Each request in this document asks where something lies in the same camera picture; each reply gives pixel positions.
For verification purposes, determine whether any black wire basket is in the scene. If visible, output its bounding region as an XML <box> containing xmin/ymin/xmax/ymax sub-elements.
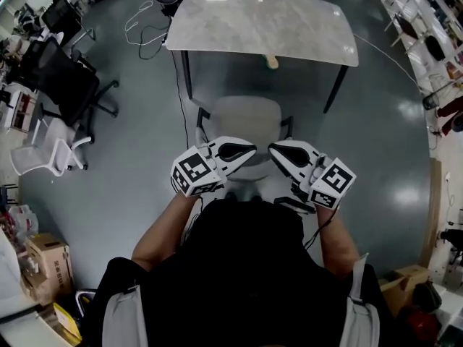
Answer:
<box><xmin>422</xmin><ymin>93</ymin><xmax>441</xmax><ymax>112</ymax></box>

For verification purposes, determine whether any grey backpack shoulder strap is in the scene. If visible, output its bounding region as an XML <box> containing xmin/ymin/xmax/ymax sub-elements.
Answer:
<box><xmin>337</xmin><ymin>252</ymin><xmax>381</xmax><ymax>347</ymax></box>
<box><xmin>102</xmin><ymin>285</ymin><xmax>144</xmax><ymax>347</ymax></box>

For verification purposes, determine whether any yellow box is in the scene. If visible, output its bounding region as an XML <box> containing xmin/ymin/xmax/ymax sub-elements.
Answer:
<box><xmin>53</xmin><ymin>301</ymin><xmax>82</xmax><ymax>341</ymax></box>

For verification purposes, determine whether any red bag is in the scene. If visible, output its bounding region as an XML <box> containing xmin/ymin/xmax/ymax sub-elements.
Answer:
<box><xmin>404</xmin><ymin>307</ymin><xmax>441</xmax><ymax>343</ymax></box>

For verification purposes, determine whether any grey upholstered chair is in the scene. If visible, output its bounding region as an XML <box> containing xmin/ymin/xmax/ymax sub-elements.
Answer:
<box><xmin>195</xmin><ymin>95</ymin><xmax>295</xmax><ymax>195</ymax></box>

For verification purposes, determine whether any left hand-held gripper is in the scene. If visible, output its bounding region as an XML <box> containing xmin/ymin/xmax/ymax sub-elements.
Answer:
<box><xmin>169</xmin><ymin>135</ymin><xmax>258</xmax><ymax>198</ymax></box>

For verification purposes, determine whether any white utility cart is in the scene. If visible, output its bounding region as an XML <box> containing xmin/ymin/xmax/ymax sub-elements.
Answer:
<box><xmin>0</xmin><ymin>88</ymin><xmax>39</xmax><ymax>134</ymax></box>

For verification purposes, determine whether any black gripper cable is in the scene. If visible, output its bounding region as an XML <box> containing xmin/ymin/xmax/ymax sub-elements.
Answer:
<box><xmin>169</xmin><ymin>48</ymin><xmax>190</xmax><ymax>148</ymax></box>

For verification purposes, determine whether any person's black shirt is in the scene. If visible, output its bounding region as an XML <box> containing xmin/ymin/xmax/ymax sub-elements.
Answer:
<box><xmin>85</xmin><ymin>197</ymin><xmax>396</xmax><ymax>347</ymax></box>

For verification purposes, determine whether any long white floor cable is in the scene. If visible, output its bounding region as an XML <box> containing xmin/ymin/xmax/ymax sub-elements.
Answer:
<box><xmin>352</xmin><ymin>33</ymin><xmax>425</xmax><ymax>94</ymax></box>

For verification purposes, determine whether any person's right forearm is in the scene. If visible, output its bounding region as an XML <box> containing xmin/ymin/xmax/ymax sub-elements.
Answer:
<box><xmin>314</xmin><ymin>206</ymin><xmax>361</xmax><ymax>280</ymax></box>

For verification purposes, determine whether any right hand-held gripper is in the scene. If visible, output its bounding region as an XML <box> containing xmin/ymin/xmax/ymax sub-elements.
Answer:
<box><xmin>268</xmin><ymin>140</ymin><xmax>357</xmax><ymax>215</ymax></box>

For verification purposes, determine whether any thin gripper cable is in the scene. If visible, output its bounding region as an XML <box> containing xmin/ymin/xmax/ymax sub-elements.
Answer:
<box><xmin>303</xmin><ymin>207</ymin><xmax>341</xmax><ymax>249</ymax></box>

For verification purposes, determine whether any clear plastic wrapped pack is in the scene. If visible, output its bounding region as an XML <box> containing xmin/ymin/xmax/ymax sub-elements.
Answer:
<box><xmin>7</xmin><ymin>203</ymin><xmax>41</xmax><ymax>239</ymax></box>

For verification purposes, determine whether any black bag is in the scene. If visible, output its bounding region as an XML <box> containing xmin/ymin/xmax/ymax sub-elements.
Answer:
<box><xmin>412</xmin><ymin>283</ymin><xmax>443</xmax><ymax>314</ymax></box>

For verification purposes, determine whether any white mesh office chair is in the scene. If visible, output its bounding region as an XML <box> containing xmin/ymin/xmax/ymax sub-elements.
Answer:
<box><xmin>10</xmin><ymin>117</ymin><xmax>92</xmax><ymax>178</ymax></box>

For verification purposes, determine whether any person's left forearm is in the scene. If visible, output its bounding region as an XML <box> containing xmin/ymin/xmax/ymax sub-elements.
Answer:
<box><xmin>130</xmin><ymin>193</ymin><xmax>202</xmax><ymax>273</ymax></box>

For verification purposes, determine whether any looped white floor cable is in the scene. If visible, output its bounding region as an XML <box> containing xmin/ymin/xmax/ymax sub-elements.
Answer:
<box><xmin>124</xmin><ymin>0</ymin><xmax>170</xmax><ymax>47</ymax></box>

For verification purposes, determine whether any grey marble table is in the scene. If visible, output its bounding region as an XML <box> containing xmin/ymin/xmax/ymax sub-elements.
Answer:
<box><xmin>165</xmin><ymin>0</ymin><xmax>360</xmax><ymax>115</ymax></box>

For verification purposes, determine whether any brown cardboard box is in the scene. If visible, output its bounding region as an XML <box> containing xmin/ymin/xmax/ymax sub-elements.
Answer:
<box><xmin>21</xmin><ymin>232</ymin><xmax>75</xmax><ymax>305</ymax></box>
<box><xmin>379</xmin><ymin>265</ymin><xmax>432</xmax><ymax>318</ymax></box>

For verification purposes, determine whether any black mesh office chair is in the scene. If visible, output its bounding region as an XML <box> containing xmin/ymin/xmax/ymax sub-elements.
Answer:
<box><xmin>21</xmin><ymin>36</ymin><xmax>121</xmax><ymax>145</ymax></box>
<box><xmin>40</xmin><ymin>0</ymin><xmax>97</xmax><ymax>48</ymax></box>

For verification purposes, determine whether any white side desk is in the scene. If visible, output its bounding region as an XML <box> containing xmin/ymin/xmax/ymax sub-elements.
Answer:
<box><xmin>0</xmin><ymin>303</ymin><xmax>79</xmax><ymax>347</ymax></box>

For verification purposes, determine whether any white shelf rack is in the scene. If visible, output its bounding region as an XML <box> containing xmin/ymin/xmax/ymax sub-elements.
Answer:
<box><xmin>365</xmin><ymin>0</ymin><xmax>463</xmax><ymax>98</ymax></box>

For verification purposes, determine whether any black equipment stand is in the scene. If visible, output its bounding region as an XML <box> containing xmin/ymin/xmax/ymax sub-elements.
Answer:
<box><xmin>437</xmin><ymin>227</ymin><xmax>463</xmax><ymax>267</ymax></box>

